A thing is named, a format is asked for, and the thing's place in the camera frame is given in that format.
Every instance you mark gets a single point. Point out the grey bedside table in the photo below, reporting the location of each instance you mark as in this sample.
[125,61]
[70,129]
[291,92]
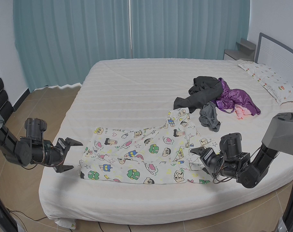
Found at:
[238,54]

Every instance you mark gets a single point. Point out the black garment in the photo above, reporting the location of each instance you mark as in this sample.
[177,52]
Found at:
[204,93]

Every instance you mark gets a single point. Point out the purple satin garment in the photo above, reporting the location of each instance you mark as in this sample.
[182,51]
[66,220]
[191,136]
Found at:
[240,98]

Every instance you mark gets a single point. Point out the white printed pillow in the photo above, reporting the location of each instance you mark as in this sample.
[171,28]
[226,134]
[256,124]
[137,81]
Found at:
[269,81]

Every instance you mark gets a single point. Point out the grey garment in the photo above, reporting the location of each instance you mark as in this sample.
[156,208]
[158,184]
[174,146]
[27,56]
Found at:
[209,117]

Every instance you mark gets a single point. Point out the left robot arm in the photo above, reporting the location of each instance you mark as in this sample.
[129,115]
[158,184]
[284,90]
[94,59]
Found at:
[18,151]

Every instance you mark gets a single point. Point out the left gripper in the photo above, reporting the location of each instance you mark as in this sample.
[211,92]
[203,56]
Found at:
[53,156]

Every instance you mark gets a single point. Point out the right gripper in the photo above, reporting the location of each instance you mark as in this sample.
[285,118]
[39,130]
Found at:
[214,164]

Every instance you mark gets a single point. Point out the bed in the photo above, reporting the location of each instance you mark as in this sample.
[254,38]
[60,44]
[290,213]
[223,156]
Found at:
[136,93]

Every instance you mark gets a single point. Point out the white printed pyjama top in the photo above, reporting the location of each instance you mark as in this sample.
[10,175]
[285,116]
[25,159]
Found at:
[141,153]

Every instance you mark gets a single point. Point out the black chest of drawers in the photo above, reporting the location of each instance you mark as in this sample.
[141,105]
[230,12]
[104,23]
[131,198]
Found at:
[1,98]

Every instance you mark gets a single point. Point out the blue-green curtain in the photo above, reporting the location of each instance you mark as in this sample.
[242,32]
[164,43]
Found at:
[64,32]
[185,20]

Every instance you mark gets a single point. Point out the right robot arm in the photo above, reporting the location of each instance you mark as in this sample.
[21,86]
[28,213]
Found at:
[252,173]

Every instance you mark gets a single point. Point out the pink garment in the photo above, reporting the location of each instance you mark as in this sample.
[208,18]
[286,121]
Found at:
[242,112]

